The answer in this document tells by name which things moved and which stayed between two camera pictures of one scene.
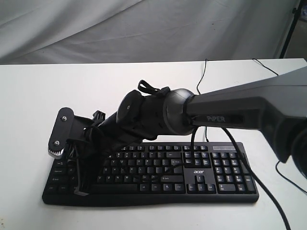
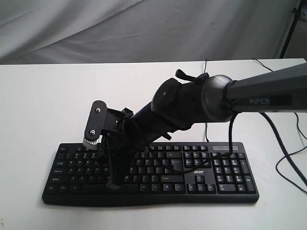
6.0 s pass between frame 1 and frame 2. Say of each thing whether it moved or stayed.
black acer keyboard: stayed
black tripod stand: stayed
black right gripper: moved
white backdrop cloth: stayed
